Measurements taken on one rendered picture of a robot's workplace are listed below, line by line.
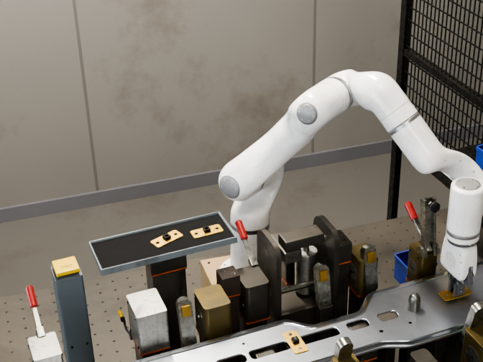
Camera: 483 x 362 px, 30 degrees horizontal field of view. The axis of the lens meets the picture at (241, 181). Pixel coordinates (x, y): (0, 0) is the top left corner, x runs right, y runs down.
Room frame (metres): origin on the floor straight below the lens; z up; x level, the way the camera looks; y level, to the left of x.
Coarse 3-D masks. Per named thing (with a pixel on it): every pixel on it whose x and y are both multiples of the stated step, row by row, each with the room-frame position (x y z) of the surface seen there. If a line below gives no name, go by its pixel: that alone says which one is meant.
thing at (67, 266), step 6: (66, 258) 1.90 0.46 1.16; (72, 258) 1.90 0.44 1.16; (54, 264) 1.87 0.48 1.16; (60, 264) 1.87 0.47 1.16; (66, 264) 1.87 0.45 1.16; (72, 264) 1.87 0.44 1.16; (60, 270) 1.85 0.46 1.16; (66, 270) 1.85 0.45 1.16; (72, 270) 1.85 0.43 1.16; (78, 270) 1.85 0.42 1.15; (60, 276) 1.84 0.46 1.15
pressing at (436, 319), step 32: (416, 288) 1.94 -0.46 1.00; (480, 288) 1.93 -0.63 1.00; (288, 320) 1.81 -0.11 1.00; (352, 320) 1.81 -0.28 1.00; (416, 320) 1.80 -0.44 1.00; (448, 320) 1.80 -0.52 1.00; (192, 352) 1.71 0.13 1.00; (224, 352) 1.70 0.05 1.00; (288, 352) 1.70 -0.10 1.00; (320, 352) 1.69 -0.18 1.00; (352, 352) 1.69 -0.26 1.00
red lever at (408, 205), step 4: (408, 204) 2.13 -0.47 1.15; (412, 204) 2.14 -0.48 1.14; (408, 208) 2.12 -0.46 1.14; (412, 208) 2.12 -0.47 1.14; (408, 212) 2.12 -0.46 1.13; (412, 212) 2.11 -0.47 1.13; (412, 216) 2.10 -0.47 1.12; (416, 216) 2.10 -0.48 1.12; (412, 220) 2.10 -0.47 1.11; (416, 220) 2.10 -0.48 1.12; (416, 224) 2.08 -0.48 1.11; (416, 228) 2.08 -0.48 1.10; (420, 228) 2.07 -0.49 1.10; (420, 232) 2.06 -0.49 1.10; (420, 236) 2.06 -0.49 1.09; (420, 240) 2.05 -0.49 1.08; (428, 244) 2.03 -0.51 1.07; (428, 248) 2.03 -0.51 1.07; (432, 248) 2.03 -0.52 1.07; (428, 252) 2.02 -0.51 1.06
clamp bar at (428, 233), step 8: (424, 200) 2.04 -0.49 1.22; (432, 200) 2.05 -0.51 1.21; (424, 208) 2.03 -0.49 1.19; (432, 208) 2.01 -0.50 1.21; (424, 216) 2.03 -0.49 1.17; (432, 216) 2.04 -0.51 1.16; (424, 224) 2.03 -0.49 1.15; (432, 224) 2.04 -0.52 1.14; (424, 232) 2.02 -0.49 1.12; (432, 232) 2.04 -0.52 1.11; (424, 240) 2.02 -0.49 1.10; (432, 240) 2.03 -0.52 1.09; (424, 248) 2.02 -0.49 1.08
